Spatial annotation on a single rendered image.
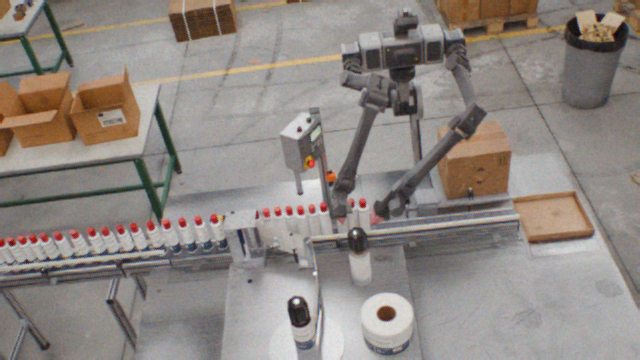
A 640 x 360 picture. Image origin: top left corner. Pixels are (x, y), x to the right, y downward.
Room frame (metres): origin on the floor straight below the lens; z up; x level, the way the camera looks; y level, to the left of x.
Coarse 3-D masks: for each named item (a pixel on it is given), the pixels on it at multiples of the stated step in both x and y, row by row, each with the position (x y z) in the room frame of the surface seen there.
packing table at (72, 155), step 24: (144, 96) 3.70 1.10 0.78; (144, 120) 3.41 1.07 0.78; (72, 144) 3.27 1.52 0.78; (96, 144) 3.23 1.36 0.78; (120, 144) 3.19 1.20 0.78; (144, 144) 3.15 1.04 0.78; (168, 144) 3.77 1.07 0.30; (0, 168) 3.14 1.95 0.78; (24, 168) 3.10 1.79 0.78; (48, 168) 3.08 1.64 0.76; (72, 168) 3.13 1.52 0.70; (144, 168) 3.10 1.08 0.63; (168, 168) 3.61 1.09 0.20; (96, 192) 3.47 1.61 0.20; (168, 192) 3.37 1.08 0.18
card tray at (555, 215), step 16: (560, 192) 2.10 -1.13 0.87; (576, 192) 2.08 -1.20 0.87; (528, 208) 2.06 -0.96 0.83; (544, 208) 2.04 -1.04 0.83; (560, 208) 2.02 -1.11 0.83; (576, 208) 2.01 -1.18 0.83; (528, 224) 1.96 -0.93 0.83; (544, 224) 1.94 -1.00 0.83; (560, 224) 1.92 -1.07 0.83; (576, 224) 1.91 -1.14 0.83; (592, 224) 1.86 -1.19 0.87; (528, 240) 1.86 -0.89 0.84
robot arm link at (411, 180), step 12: (456, 120) 2.07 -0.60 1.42; (456, 132) 2.05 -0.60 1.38; (444, 144) 2.04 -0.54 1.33; (456, 144) 2.04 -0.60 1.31; (432, 156) 2.03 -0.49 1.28; (444, 156) 2.03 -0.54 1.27; (420, 168) 2.03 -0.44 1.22; (432, 168) 2.02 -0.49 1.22; (408, 180) 2.01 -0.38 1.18; (420, 180) 2.01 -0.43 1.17; (408, 192) 2.00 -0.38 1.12
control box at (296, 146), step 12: (300, 120) 2.17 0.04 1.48; (312, 120) 2.16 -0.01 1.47; (288, 132) 2.10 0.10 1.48; (288, 144) 2.08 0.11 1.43; (300, 144) 2.04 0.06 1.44; (312, 144) 2.10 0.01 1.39; (288, 156) 2.08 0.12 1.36; (300, 156) 2.04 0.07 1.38; (312, 156) 2.09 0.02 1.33; (288, 168) 2.09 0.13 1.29; (300, 168) 2.05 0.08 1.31
